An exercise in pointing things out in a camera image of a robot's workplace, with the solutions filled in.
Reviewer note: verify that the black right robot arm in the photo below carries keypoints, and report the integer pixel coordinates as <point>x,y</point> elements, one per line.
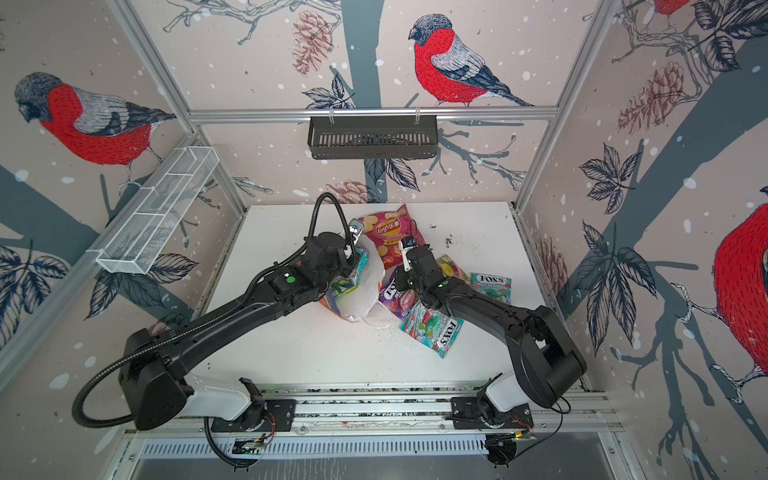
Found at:
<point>545,360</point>

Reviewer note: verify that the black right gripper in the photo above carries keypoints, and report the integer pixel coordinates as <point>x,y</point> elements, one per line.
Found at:
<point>402,281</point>

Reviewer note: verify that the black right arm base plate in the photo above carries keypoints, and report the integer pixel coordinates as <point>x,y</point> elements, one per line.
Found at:
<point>475,413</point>

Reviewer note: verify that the black wall basket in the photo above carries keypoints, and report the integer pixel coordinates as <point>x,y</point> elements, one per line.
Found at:
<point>373,137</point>

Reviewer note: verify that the green snack packet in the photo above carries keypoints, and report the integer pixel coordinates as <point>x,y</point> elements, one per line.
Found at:
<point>343,285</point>

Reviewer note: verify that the red paper gift bag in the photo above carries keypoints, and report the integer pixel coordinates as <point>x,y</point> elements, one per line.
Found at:
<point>361,304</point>

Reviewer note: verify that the pink Lay's chips bag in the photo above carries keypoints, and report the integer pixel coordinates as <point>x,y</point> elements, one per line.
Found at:
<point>387,229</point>

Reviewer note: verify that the orange Fox's candy bag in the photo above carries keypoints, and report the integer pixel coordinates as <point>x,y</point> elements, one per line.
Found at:
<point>451,269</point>

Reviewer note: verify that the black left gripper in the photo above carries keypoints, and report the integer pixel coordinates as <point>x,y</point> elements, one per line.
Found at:
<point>349,266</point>

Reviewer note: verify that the aluminium frame crossbar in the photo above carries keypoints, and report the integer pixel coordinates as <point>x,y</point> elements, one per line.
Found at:
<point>252,116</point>

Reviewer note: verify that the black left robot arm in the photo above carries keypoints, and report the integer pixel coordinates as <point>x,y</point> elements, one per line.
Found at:
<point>158,382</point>

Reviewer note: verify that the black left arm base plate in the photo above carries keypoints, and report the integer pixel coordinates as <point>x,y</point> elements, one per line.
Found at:
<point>262,416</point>

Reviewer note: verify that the purple Fox's berries bag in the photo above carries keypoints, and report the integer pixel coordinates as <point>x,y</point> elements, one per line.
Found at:
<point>398,303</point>

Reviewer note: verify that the aluminium mounting rail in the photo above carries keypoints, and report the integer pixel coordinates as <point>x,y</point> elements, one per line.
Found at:
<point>409,410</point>

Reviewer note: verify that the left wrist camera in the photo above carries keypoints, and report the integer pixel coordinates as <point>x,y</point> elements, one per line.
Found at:
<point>355,229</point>

